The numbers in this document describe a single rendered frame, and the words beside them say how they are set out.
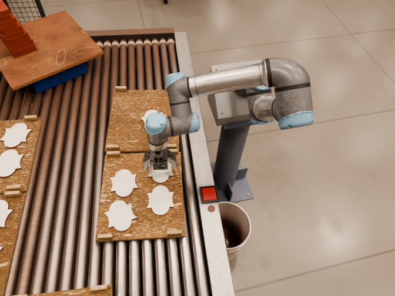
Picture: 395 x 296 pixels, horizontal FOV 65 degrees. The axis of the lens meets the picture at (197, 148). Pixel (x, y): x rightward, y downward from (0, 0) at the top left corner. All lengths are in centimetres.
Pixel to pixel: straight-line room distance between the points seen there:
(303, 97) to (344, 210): 170
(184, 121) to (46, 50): 108
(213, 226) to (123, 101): 82
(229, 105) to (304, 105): 64
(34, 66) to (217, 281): 139
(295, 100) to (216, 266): 68
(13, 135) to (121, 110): 51
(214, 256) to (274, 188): 135
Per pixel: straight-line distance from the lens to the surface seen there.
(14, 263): 142
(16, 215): 147
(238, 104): 164
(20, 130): 172
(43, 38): 206
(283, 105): 106
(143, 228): 130
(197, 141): 154
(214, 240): 130
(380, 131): 329
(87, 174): 148
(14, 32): 191
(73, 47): 194
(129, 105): 168
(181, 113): 110
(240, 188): 246
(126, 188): 138
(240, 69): 108
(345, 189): 275
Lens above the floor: 214
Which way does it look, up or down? 54 degrees down
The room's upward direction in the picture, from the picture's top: 4 degrees clockwise
